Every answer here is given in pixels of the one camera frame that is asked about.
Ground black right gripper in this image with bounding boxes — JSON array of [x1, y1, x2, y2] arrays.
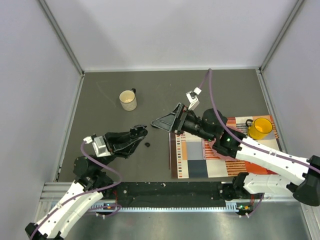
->
[[151, 103, 215, 142]]

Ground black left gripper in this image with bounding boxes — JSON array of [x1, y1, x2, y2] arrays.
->
[[96, 128, 145, 171]]

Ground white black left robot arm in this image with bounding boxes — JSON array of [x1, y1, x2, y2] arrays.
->
[[25, 125, 148, 240]]

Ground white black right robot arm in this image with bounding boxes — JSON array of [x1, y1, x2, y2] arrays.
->
[[151, 103, 320, 207]]

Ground cream dimpled ceramic mug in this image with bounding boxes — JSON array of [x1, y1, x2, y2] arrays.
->
[[119, 88, 137, 112]]

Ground colourful patchwork placemat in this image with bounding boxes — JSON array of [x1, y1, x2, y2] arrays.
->
[[168, 114, 281, 179]]

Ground pink dotted plate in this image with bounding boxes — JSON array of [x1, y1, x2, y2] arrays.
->
[[209, 124, 241, 160]]

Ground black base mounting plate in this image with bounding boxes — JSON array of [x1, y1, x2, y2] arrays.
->
[[115, 181, 261, 208]]

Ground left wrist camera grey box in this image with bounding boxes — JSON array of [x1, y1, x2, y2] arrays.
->
[[92, 136, 111, 158]]

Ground yellow mug black handle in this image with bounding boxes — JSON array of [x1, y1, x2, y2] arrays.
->
[[245, 117, 273, 140]]

